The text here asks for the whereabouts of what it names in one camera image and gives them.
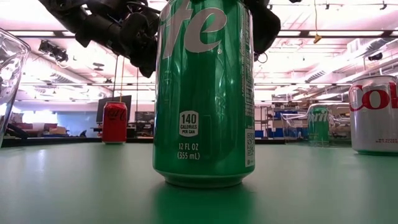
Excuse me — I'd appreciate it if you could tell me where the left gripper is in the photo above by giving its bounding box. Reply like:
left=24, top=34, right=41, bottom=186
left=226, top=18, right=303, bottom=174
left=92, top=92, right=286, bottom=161
left=119, top=12, right=159, bottom=78

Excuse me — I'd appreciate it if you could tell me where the metal storage shelf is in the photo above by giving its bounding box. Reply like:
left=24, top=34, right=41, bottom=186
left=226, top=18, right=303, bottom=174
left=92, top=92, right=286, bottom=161
left=254, top=104, right=282, bottom=139

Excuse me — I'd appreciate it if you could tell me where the black computer monitor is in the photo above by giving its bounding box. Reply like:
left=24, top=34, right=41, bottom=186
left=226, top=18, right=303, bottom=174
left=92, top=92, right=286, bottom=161
left=95, top=95, right=132, bottom=124

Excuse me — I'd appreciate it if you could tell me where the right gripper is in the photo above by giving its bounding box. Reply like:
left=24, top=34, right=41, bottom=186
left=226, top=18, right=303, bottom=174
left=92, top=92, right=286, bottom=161
left=245, top=0, right=281, bottom=55

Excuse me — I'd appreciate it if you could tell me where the orange hanging hook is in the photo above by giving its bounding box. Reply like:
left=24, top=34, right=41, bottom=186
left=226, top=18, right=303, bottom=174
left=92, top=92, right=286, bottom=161
left=313, top=0, right=323, bottom=44

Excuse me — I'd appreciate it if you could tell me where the green Sprite soda can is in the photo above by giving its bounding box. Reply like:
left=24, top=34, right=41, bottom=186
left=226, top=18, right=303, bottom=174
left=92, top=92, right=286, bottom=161
left=307, top=105, right=331, bottom=146
left=152, top=0, right=256, bottom=190

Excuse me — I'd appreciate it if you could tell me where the red Coca-Cola can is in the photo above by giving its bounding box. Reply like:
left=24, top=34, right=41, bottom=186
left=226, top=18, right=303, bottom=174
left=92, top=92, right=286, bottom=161
left=101, top=101, right=129, bottom=145

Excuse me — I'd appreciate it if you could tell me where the black table frame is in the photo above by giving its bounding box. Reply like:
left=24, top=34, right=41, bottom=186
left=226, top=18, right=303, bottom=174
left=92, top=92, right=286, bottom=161
left=0, top=136, right=285, bottom=147

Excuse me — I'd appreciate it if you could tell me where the black ceiling camera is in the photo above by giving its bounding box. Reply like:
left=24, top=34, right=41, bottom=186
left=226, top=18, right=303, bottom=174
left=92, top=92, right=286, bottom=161
left=39, top=40, right=69, bottom=63

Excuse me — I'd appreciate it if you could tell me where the silver Diet Coke can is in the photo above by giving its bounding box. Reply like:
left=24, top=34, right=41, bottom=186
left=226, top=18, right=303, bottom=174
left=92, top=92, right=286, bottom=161
left=348, top=74, right=398, bottom=157

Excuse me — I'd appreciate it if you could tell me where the black hanging camera device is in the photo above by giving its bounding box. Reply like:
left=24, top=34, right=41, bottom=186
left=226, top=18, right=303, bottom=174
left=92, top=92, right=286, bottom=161
left=254, top=52, right=269, bottom=65

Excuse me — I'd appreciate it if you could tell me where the long ceiling light fixture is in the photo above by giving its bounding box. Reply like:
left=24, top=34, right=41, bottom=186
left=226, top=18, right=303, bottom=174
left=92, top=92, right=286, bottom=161
left=6, top=29, right=398, bottom=39

